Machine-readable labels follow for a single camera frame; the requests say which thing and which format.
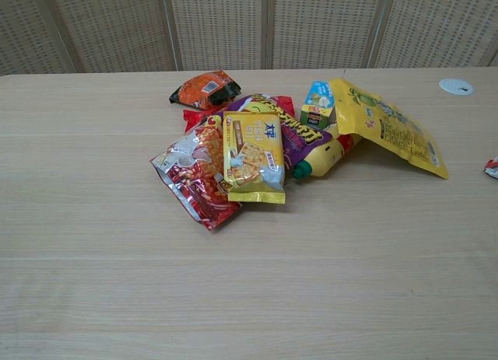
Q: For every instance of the red shiny snack bag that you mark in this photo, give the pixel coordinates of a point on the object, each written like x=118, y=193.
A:
x=194, y=173

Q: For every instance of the red and white wrapper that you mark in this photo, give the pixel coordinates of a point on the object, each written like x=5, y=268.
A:
x=492, y=167

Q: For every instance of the beige perforated folding screen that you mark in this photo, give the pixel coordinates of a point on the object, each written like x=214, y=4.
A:
x=249, y=25

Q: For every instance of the orange black snack packet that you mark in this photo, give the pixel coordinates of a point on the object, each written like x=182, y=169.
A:
x=200, y=88

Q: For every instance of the purple and yellow snack bag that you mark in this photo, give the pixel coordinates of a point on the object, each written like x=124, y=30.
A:
x=299, y=134

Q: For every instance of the small green and blue drink carton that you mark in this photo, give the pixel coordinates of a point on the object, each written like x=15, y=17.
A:
x=319, y=103

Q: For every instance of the yellow cracker packet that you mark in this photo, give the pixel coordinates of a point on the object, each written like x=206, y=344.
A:
x=254, y=154

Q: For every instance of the large yellow pouch bag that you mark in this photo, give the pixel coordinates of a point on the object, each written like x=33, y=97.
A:
x=393, y=126

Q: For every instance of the red foil snack packet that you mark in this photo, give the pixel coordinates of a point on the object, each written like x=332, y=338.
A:
x=196, y=117

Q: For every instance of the yellow bottle with green cap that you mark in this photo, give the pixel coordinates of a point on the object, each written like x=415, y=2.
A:
x=321, y=158

